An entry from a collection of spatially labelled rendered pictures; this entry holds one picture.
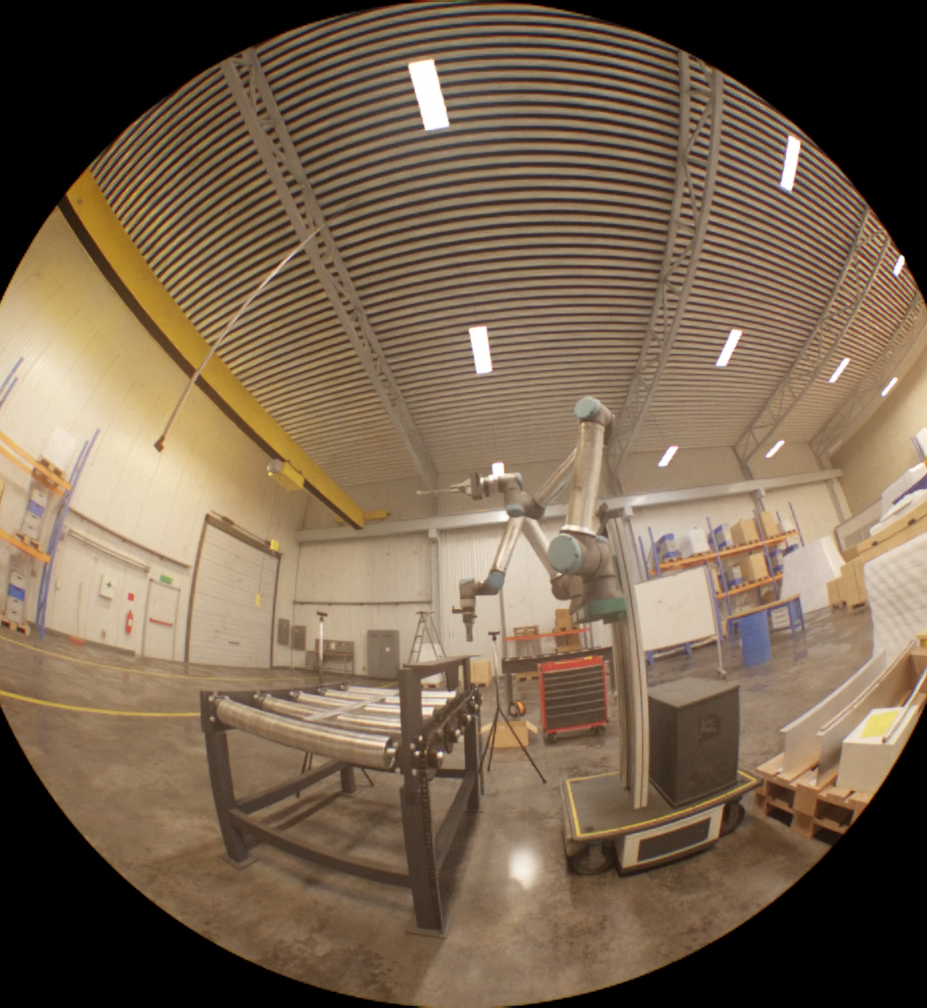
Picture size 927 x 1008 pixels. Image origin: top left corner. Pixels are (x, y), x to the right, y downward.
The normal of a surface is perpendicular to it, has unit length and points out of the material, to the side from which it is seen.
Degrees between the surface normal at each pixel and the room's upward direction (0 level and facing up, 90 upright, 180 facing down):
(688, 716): 90
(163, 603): 90
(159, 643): 90
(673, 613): 90
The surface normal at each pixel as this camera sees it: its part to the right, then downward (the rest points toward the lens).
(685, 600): -0.55, -0.34
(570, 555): -0.81, -0.14
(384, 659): -0.17, -0.42
